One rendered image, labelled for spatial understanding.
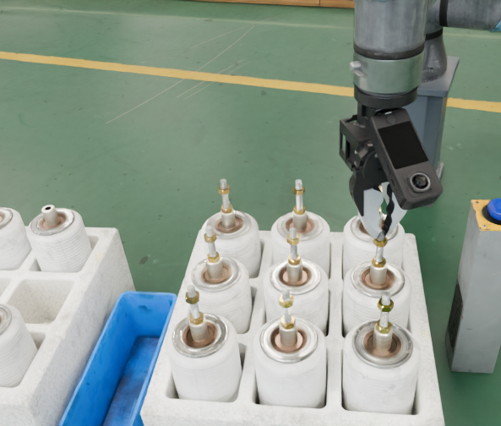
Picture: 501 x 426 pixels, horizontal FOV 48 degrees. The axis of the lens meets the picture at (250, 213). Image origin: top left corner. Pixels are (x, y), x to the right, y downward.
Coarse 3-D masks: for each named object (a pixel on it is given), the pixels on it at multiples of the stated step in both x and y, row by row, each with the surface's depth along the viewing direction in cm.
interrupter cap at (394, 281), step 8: (360, 264) 82; (368, 264) 82; (392, 264) 82; (352, 272) 81; (360, 272) 81; (368, 272) 81; (392, 272) 80; (400, 272) 80; (352, 280) 80; (360, 280) 80; (368, 280) 80; (392, 280) 79; (400, 280) 79; (360, 288) 78; (368, 288) 78; (376, 288) 78; (384, 288) 78; (392, 288) 78; (400, 288) 77; (368, 296) 77; (376, 296) 77; (392, 296) 77
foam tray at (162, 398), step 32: (192, 256) 98; (416, 256) 93; (256, 288) 91; (416, 288) 87; (256, 320) 85; (416, 320) 82; (160, 352) 82; (160, 384) 77; (256, 384) 79; (160, 416) 73; (192, 416) 73; (224, 416) 72; (256, 416) 72; (288, 416) 71; (320, 416) 71; (352, 416) 71; (384, 416) 70; (416, 416) 70
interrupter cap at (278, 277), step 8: (280, 264) 84; (304, 264) 83; (312, 264) 83; (272, 272) 82; (280, 272) 82; (304, 272) 82; (312, 272) 82; (320, 272) 81; (272, 280) 81; (280, 280) 81; (288, 280) 81; (304, 280) 81; (312, 280) 80; (320, 280) 81; (280, 288) 79; (288, 288) 79; (296, 288) 79; (304, 288) 79; (312, 288) 79
